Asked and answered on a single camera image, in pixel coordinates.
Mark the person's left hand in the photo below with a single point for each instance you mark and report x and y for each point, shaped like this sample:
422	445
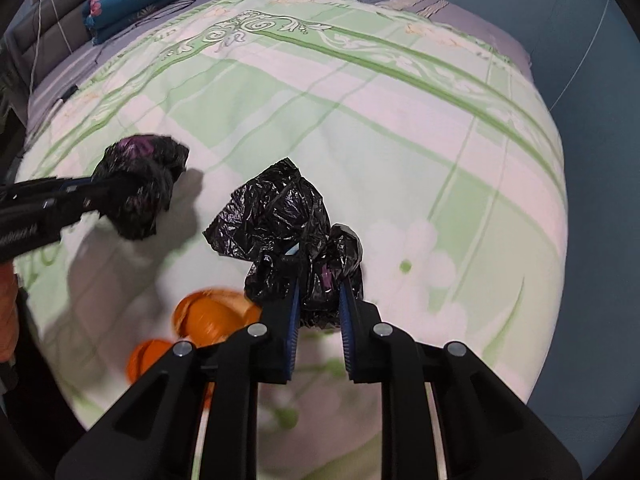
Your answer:
7	315

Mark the small black plastic bag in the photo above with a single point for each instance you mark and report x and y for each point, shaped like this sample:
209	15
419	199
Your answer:
145	185

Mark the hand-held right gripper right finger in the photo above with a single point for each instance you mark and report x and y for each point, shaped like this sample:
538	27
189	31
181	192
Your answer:
346	330

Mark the round orange peel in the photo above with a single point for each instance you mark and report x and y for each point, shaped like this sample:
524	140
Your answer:
210	317

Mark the green floral bed blanket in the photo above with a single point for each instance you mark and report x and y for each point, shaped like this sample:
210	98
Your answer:
350	135

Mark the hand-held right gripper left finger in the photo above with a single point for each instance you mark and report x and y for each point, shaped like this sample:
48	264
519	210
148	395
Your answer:
294	340

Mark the grey padded headboard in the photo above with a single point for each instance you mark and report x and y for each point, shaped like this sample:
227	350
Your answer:
35	40

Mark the flat orange peel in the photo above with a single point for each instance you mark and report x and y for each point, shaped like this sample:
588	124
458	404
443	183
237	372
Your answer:
150	360

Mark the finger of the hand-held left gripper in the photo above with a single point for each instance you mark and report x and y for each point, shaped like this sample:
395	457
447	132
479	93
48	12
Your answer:
85	182
90	205

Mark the large black plastic bag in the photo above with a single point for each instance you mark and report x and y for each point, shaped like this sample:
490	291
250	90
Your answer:
280	230

